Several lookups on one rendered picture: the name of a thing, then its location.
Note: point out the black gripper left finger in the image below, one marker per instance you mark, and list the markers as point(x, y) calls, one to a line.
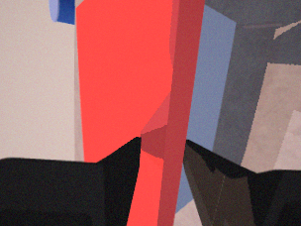
point(103, 190)

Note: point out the red square panel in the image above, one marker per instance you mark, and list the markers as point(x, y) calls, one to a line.
point(137, 62)

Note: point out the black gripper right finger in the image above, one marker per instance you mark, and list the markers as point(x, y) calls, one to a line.
point(226, 194)

